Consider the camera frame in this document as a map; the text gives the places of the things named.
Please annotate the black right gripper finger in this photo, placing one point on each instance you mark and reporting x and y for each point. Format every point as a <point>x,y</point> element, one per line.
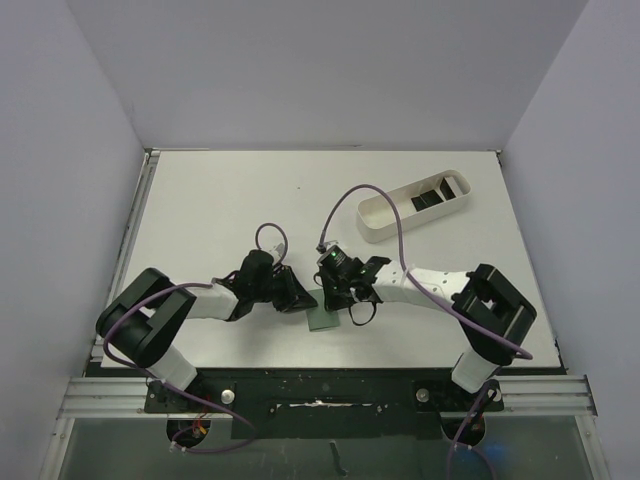
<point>334,299</point>
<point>363,293</point>

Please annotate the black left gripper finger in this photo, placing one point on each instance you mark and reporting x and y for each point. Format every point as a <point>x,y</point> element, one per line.
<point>297,306</point>
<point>296,294</point>

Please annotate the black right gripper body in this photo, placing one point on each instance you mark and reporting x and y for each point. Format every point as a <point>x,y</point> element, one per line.
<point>333,293</point>

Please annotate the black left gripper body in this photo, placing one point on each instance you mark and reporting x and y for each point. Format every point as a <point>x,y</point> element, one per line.
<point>277,288</point>

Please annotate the green card holder wallet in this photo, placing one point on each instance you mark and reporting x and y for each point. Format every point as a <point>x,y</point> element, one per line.
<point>318,318</point>

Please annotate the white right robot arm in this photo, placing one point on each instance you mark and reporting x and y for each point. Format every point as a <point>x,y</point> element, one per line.
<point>494,315</point>

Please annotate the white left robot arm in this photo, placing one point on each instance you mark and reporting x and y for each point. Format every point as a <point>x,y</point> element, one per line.
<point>143,321</point>

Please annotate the fallen black card in tray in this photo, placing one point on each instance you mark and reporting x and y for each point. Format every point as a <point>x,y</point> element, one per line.
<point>426,200</point>

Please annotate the card stack in tray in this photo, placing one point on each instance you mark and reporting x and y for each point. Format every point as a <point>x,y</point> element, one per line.
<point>449,188</point>

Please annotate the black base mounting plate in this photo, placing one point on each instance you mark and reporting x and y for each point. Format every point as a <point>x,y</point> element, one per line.
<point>323,403</point>

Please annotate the white oblong tray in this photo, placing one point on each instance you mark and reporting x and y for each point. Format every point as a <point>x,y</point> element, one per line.
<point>376,221</point>

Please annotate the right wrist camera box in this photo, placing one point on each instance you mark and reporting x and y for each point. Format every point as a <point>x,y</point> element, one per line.
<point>325,246</point>

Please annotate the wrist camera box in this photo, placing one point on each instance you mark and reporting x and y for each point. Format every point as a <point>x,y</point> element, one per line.
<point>279,251</point>
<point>325,246</point>

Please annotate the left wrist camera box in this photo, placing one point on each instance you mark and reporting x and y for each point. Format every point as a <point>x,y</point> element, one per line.
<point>279,251</point>

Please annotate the aluminium frame rail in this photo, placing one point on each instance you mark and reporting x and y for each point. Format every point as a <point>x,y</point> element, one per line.
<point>196,214</point>

